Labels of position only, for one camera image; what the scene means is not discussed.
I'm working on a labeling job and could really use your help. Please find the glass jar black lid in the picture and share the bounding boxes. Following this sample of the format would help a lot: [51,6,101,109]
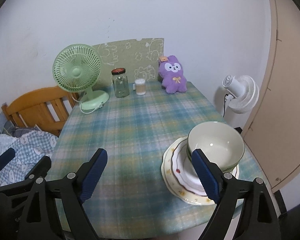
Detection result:
[111,68,129,98]

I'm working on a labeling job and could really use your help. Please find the orange wooden chair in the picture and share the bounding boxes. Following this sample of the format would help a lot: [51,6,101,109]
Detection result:
[1,86,79,136]

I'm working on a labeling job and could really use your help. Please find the large green rimmed bowl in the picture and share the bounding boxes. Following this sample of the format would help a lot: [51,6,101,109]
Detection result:
[187,121,245,171]

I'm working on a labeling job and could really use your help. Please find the red trimmed white plate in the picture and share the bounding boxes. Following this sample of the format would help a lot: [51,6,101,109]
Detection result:
[172,138,244,197]

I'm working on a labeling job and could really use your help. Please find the purple plush rabbit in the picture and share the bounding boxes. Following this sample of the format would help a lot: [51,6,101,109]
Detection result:
[158,55,187,94]

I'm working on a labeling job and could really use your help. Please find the yellow floral cream plate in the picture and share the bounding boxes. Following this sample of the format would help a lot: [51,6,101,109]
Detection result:
[160,136,240,206]

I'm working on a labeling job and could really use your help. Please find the green cartoon wall mat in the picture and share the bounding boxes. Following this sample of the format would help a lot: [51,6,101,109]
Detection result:
[94,38,164,89]

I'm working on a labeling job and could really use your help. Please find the white standing fan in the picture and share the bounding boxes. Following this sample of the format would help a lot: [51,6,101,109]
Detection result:
[213,75,260,118]

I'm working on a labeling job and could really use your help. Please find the plaid blue green tablecloth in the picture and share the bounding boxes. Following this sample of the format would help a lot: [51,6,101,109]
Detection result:
[50,81,263,235]

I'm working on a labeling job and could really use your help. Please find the green desk fan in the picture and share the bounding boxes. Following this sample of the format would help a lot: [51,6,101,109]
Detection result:
[52,44,109,114]

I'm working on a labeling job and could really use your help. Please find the cotton swab container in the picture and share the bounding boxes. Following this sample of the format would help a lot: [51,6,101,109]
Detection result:
[134,79,146,95]

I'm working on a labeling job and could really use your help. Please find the blue checkered bear blanket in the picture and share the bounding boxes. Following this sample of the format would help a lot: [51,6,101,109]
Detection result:
[0,131,58,186]

